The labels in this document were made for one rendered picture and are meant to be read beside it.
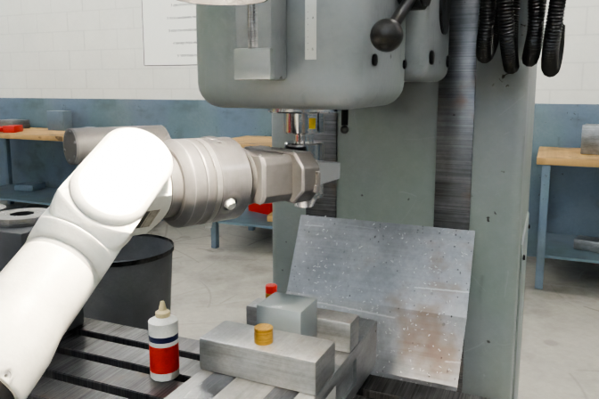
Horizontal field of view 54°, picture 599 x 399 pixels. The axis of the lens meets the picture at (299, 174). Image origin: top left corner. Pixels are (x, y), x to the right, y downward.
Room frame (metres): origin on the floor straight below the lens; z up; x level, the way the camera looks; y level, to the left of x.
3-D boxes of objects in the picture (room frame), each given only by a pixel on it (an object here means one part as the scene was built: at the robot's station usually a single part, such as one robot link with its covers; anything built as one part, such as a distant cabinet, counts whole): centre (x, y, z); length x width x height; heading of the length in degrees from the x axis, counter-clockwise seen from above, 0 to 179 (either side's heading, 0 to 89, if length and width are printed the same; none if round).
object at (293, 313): (0.70, 0.02, 1.04); 0.06 x 0.05 x 0.06; 66
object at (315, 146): (0.69, -0.01, 1.26); 0.05 x 0.05 x 0.01
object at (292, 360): (0.64, 0.04, 1.02); 0.15 x 0.06 x 0.04; 66
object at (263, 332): (0.64, 0.04, 1.05); 0.02 x 0.02 x 0.02
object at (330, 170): (0.66, -0.03, 1.24); 0.06 x 0.02 x 0.03; 132
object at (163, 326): (0.77, 0.19, 0.99); 0.04 x 0.04 x 0.11
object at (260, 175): (0.63, 0.06, 1.23); 0.13 x 0.12 x 0.10; 42
